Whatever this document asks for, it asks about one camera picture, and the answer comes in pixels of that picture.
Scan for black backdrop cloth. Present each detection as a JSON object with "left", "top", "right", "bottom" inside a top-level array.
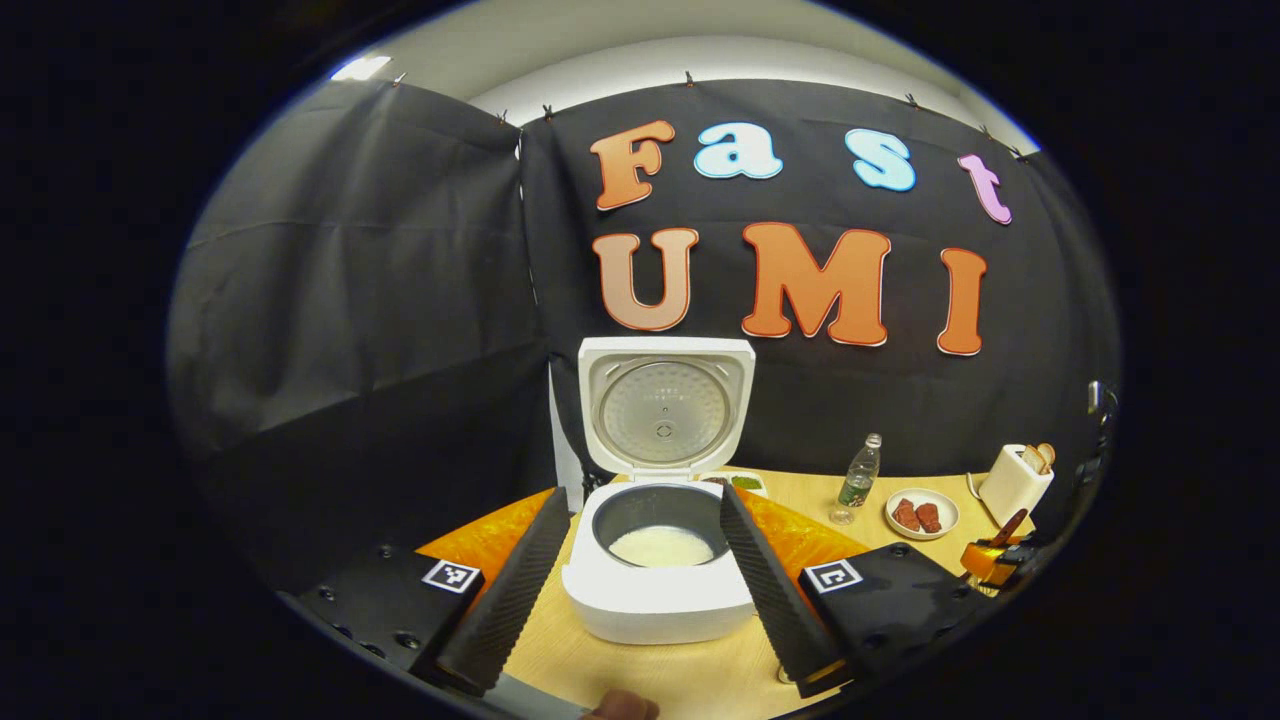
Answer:
[{"left": 168, "top": 75, "right": 1121, "bottom": 601}]

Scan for white divided condiment dish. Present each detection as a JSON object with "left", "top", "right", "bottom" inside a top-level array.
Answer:
[{"left": 700, "top": 471, "right": 769, "bottom": 498}]

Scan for white rice cooker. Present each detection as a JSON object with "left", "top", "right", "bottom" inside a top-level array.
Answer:
[{"left": 562, "top": 336, "right": 758, "bottom": 646}]

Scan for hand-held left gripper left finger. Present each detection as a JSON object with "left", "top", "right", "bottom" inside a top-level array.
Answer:
[{"left": 278, "top": 487, "right": 579, "bottom": 699}]

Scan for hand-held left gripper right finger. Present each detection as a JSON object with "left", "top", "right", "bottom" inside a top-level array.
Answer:
[{"left": 718, "top": 483, "right": 996, "bottom": 699}]

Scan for clear plastic water bottle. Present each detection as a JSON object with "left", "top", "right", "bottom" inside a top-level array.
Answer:
[{"left": 829, "top": 433, "right": 883, "bottom": 526}]

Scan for white round plate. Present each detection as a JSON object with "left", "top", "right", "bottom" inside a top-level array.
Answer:
[{"left": 885, "top": 487, "right": 961, "bottom": 542}]

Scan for white toaster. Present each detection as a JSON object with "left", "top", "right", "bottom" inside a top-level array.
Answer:
[{"left": 978, "top": 445, "right": 1056, "bottom": 528}]

